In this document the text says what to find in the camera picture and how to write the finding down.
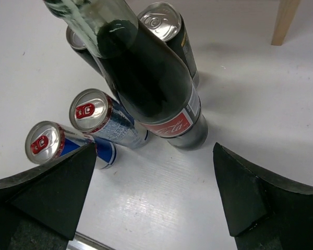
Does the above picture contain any black tonic can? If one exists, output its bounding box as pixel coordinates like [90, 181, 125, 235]
[138, 2, 200, 87]
[66, 26, 114, 89]

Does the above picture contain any right black tonic can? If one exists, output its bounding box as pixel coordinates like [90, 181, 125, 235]
[138, 2, 200, 87]

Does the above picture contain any wooden shelf unit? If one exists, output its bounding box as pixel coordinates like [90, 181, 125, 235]
[271, 0, 300, 46]

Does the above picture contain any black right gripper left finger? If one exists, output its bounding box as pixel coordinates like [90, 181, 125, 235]
[0, 144, 97, 249]

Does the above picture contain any glass cola bottle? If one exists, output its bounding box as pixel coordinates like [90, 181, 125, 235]
[45, 1, 208, 151]

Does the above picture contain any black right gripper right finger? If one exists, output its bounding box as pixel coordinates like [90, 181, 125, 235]
[213, 143, 313, 249]

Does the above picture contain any blue silver energy can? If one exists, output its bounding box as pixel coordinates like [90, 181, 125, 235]
[69, 89, 149, 149]
[25, 121, 117, 169]

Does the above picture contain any aluminium mounting rail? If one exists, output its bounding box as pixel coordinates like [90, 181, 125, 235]
[66, 232, 107, 250]

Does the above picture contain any left black tonic can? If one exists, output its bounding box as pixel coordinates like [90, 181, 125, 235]
[66, 26, 114, 89]

